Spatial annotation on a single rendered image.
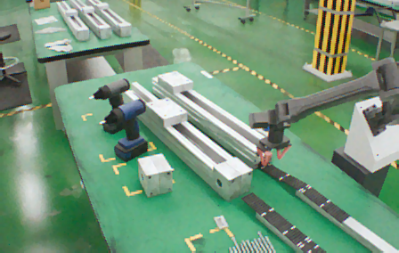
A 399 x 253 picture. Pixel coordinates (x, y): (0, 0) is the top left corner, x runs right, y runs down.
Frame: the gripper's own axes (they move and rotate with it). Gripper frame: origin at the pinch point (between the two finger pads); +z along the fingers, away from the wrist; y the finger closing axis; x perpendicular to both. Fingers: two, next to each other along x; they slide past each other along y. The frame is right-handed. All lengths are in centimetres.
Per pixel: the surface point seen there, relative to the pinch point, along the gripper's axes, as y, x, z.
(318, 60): -271, -187, 65
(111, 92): 39, -56, -15
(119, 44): -12, -179, 4
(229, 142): 4.9, -19.6, 1.2
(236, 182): 21.0, 5.0, -2.5
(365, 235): 0.6, 45.9, 1.9
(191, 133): 17.3, -28.5, -2.8
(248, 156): 5.3, -7.1, 0.2
